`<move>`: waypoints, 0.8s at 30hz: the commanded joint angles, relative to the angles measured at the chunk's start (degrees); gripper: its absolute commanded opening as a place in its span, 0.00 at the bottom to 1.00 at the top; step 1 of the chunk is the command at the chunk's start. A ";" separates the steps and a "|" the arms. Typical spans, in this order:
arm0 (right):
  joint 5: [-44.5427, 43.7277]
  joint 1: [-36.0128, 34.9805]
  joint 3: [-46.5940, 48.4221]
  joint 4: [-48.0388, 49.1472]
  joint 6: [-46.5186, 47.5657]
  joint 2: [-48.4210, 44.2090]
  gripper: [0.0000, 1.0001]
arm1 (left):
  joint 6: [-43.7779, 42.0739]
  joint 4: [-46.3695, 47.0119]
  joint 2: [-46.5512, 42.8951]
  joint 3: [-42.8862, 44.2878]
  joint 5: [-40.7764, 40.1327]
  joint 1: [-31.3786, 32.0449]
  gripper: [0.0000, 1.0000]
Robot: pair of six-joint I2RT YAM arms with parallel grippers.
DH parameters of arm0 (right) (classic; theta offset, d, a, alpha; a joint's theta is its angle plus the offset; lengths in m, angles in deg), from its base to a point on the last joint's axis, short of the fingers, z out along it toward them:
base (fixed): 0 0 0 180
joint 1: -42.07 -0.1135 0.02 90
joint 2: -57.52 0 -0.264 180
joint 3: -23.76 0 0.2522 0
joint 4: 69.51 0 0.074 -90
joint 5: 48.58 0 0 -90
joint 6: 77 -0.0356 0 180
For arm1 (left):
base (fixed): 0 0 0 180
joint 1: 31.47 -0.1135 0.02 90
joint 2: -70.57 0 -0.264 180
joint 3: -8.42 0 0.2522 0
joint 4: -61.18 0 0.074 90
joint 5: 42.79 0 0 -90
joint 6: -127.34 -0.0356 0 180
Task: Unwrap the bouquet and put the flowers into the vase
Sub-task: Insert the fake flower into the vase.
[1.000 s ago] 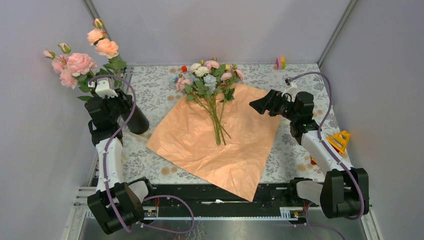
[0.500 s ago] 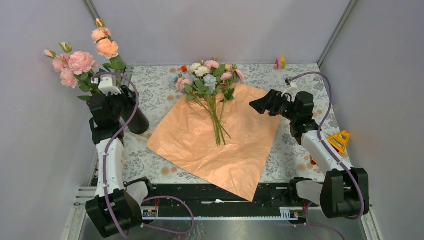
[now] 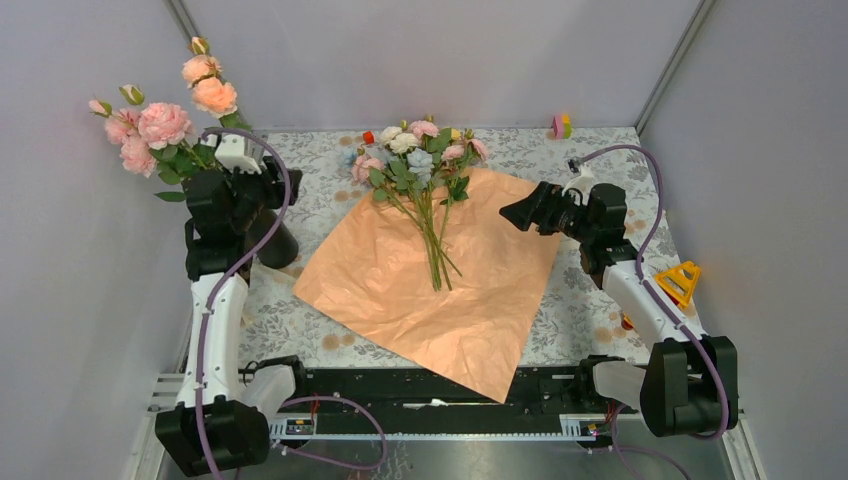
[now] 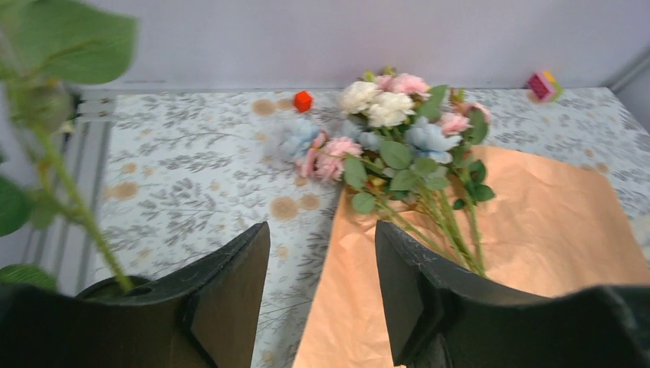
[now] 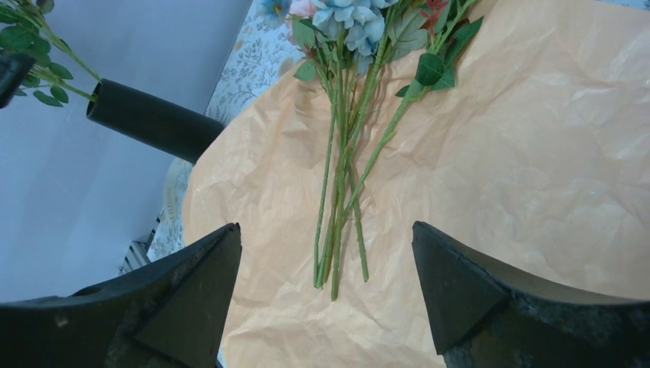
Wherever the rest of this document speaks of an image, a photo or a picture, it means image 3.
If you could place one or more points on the yellow plastic toy piece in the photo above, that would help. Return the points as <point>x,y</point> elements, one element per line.
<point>679,281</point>

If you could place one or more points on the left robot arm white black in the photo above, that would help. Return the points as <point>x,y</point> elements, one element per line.
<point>219,422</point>

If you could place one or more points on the large pink rose stem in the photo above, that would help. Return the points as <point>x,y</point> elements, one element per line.
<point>166,126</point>

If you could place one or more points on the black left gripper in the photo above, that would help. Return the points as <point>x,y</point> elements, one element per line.
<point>272,179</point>

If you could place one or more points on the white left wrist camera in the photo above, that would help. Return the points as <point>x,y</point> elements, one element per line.
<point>237,154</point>

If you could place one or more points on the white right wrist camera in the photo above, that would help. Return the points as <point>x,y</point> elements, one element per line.
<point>582,181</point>

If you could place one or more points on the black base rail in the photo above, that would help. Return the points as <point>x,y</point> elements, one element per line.
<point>415,401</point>

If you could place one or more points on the pink rose stem in vase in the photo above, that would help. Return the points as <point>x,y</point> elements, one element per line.
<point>126,142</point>

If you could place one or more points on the pink green stacked toy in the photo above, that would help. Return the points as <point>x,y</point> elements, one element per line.
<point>561,127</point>

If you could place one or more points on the orange wrapping paper sheet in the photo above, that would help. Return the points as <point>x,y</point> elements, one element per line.
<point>372,275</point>

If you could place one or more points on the paper flower bouquet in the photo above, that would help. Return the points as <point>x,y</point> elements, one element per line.
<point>419,169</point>

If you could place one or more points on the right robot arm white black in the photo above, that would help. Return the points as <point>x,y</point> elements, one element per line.
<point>689,385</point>

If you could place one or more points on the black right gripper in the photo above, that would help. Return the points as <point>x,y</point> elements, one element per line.
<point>529,210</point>

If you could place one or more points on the black cylindrical vase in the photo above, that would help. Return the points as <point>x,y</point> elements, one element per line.
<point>281,249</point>

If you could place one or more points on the peach rose stem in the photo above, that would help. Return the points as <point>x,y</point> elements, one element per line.
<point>210,91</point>

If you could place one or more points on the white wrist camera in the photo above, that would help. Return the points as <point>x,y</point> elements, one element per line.
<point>582,181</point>
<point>237,154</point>

